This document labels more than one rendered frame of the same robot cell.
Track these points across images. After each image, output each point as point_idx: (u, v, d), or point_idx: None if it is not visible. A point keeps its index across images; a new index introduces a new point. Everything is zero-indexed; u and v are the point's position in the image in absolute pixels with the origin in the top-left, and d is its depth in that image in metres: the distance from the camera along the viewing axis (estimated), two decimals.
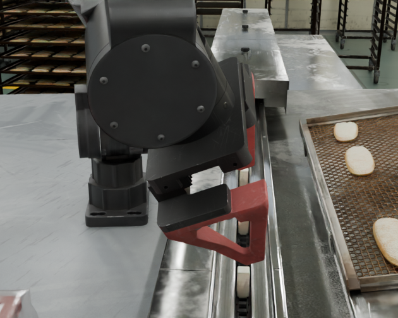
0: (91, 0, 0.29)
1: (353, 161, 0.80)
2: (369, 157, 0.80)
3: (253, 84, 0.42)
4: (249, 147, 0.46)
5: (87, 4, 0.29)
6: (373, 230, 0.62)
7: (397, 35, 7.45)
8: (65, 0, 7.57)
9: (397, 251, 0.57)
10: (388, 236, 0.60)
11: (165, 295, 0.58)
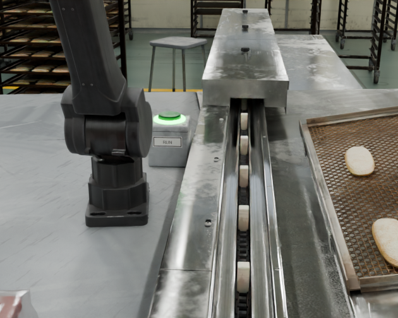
0: None
1: (353, 161, 0.80)
2: (369, 157, 0.80)
3: None
4: None
5: None
6: (373, 231, 0.62)
7: (397, 35, 7.45)
8: None
9: (396, 252, 0.57)
10: (388, 236, 0.60)
11: (165, 295, 0.58)
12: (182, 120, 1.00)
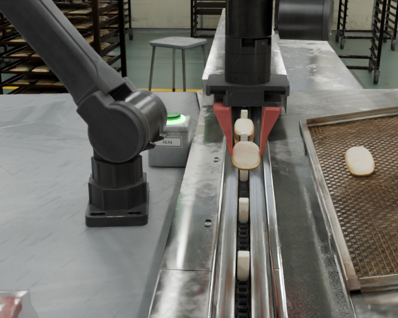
0: None
1: (353, 161, 0.80)
2: (369, 157, 0.80)
3: None
4: (232, 137, 0.77)
5: None
6: (233, 147, 0.79)
7: (397, 35, 7.45)
8: (65, 0, 7.57)
9: (241, 159, 0.74)
10: (241, 150, 0.77)
11: (165, 295, 0.58)
12: (182, 120, 1.00)
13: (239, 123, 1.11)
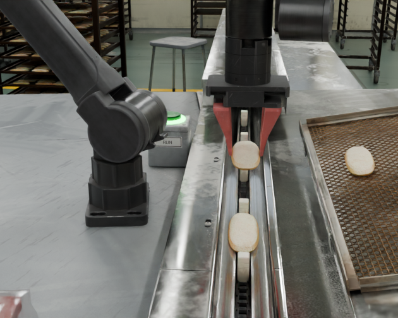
0: None
1: (353, 161, 0.80)
2: (369, 157, 0.80)
3: None
4: (232, 137, 0.77)
5: None
6: None
7: (397, 35, 7.45)
8: (65, 0, 7.57)
9: None
10: None
11: (165, 295, 0.58)
12: (182, 120, 1.00)
13: (236, 226, 0.72)
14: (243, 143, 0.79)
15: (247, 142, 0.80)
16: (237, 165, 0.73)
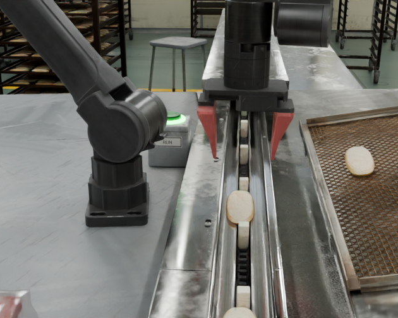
0: None
1: (353, 161, 0.80)
2: (369, 157, 0.80)
3: None
4: (216, 140, 0.78)
5: None
6: None
7: (397, 35, 7.45)
8: (65, 0, 7.57)
9: None
10: None
11: (165, 295, 0.58)
12: (182, 120, 1.00)
13: None
14: (236, 317, 0.55)
15: (243, 313, 0.55)
16: None
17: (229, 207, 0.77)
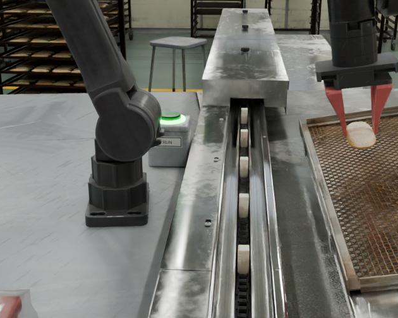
0: None
1: (354, 134, 0.78)
2: (371, 131, 0.79)
3: None
4: None
5: None
6: None
7: (397, 35, 7.45)
8: None
9: None
10: None
11: (165, 295, 0.58)
12: (182, 120, 1.00)
13: None
14: None
15: None
16: None
17: None
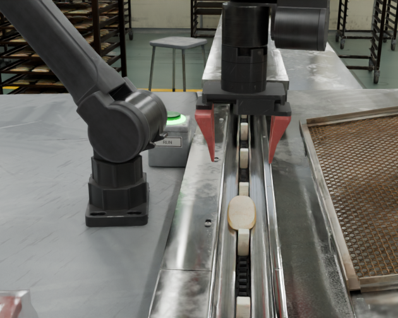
0: (268, 2, 0.68)
1: (234, 212, 0.75)
2: (252, 211, 0.76)
3: None
4: (214, 143, 0.78)
5: (270, 2, 0.68)
6: None
7: (397, 35, 7.45)
8: (65, 0, 7.57)
9: None
10: None
11: (165, 295, 0.58)
12: (182, 120, 1.00)
13: None
14: None
15: None
16: None
17: None
